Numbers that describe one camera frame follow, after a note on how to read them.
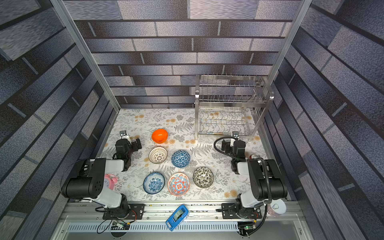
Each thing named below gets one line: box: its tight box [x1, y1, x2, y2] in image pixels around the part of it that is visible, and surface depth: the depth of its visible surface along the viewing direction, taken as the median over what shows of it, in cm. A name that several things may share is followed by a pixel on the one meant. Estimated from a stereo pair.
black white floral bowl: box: [192, 167, 214, 189], surface depth 85 cm
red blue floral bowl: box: [167, 172, 190, 197], surface depth 83 cm
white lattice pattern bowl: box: [148, 146, 168, 164], surface depth 94 cm
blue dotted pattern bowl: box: [171, 150, 191, 168], surface depth 92 cm
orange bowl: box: [151, 129, 169, 144], surface depth 102 cm
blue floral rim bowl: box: [143, 172, 165, 195], surface depth 83 cm
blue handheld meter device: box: [165, 204, 189, 232], surface depth 70 cm
